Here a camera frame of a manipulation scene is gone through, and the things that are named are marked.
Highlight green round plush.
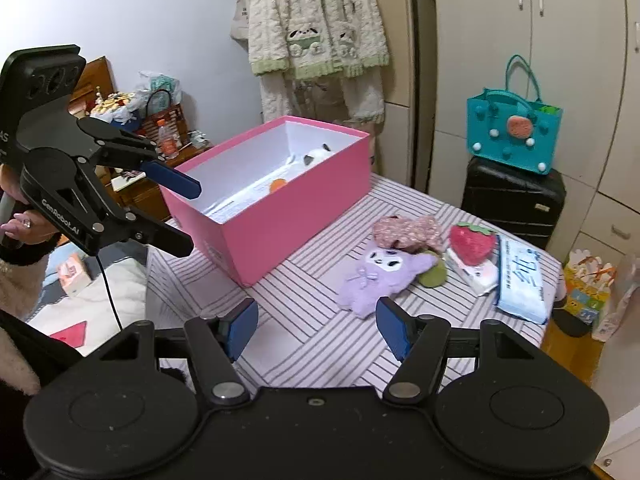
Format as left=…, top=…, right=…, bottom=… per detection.
left=418, top=259, right=447, bottom=288

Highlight purple Kuromi plush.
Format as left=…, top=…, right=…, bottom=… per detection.
left=336, top=243, right=439, bottom=318

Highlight pink floral scrunchie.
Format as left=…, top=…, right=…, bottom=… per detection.
left=372, top=216, right=444, bottom=254

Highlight red strawberry plush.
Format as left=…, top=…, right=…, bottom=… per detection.
left=449, top=222, right=497, bottom=266

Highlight blue tissue pack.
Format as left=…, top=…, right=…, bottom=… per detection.
left=496, top=235, right=561, bottom=325

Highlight orange ball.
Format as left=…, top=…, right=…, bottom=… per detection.
left=269, top=178, right=286, bottom=193

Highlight white panda plush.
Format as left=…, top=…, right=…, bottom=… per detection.
left=286, top=143, right=334, bottom=168

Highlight white wet wipes pack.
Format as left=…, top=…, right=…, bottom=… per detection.
left=445, top=248, right=498, bottom=297

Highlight person's left hand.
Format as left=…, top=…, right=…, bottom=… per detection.
left=1, top=165, right=58, bottom=245

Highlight wooden nightstand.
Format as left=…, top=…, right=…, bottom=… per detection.
left=68, top=56, right=207, bottom=221

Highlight flower bouquet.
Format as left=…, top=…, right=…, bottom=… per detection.
left=90, top=88, right=142, bottom=125

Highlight orange drink bottle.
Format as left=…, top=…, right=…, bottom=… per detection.
left=157, top=118, right=182, bottom=159

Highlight plaid handbag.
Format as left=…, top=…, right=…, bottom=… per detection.
left=137, top=89, right=188, bottom=151

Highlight striped tablecloth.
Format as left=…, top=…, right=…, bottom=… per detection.
left=144, top=173, right=563, bottom=394

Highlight pink storage box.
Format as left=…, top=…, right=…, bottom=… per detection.
left=162, top=116, right=371, bottom=286

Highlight canvas tote bag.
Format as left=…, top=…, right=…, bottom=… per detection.
left=230, top=0, right=250, bottom=41

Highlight black suitcase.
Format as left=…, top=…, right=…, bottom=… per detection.
left=461, top=156, right=566, bottom=249

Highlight colourful gift bag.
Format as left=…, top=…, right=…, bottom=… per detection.
left=563, top=249, right=616, bottom=325

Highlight white fluffy cardigan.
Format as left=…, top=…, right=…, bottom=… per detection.
left=248, top=0, right=390, bottom=124

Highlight teal felt tote bag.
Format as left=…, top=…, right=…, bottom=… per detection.
left=466, top=54, right=563, bottom=174

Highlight beige wardrobe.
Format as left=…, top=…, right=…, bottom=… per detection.
left=376, top=0, right=639, bottom=262

